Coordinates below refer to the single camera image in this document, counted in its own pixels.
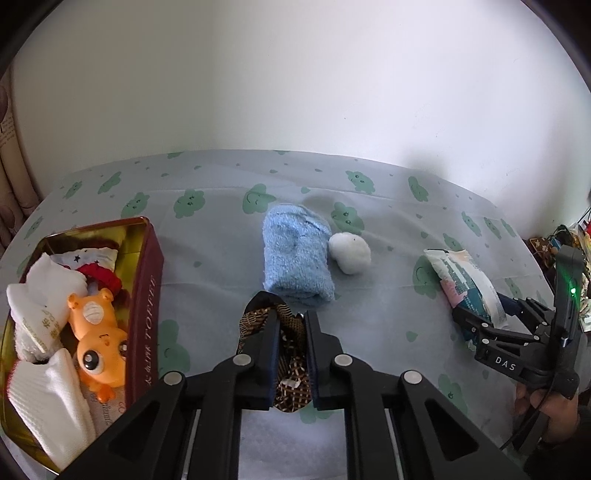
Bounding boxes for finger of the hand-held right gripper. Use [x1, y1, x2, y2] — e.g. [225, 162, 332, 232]
[451, 306, 533, 352]
[500, 295, 556, 334]

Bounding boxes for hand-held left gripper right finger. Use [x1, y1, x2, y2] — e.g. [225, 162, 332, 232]
[305, 311, 532, 480]

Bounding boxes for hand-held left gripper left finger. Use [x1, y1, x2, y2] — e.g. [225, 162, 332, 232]
[55, 310, 283, 480]

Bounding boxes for brown patterned pouch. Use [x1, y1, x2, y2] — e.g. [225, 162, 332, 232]
[236, 292, 312, 414]

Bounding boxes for blue-printed tissue pack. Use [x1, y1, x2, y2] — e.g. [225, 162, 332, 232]
[424, 248, 509, 330]

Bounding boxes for red and gold tin box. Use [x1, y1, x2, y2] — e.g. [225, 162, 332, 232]
[0, 216, 164, 474]

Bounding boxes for orange plush toy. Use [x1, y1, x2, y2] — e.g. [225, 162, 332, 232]
[67, 287, 130, 403]

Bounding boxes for red knitted item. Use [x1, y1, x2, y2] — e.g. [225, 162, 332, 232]
[75, 263, 123, 296]

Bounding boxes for white star-print cloth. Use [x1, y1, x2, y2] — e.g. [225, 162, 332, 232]
[48, 247, 118, 278]

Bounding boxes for person's right forearm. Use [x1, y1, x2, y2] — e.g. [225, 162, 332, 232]
[524, 434, 578, 480]

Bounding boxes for person's right hand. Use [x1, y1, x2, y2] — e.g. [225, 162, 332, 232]
[514, 384, 581, 445]

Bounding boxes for pile of colourful clutter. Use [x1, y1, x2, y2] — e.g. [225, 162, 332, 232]
[529, 217, 591, 333]

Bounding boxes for white plush ball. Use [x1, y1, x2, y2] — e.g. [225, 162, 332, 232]
[328, 232, 372, 275]

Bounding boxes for blue fluffy towel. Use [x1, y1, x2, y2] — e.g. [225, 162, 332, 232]
[262, 204, 335, 305]

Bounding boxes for white knitted cloth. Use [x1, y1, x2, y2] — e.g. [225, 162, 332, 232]
[7, 348, 95, 472]

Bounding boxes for white towel with label band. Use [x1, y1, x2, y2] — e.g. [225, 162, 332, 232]
[6, 253, 88, 363]

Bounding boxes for beige leaf-print curtain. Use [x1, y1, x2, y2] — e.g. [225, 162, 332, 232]
[0, 69, 42, 250]

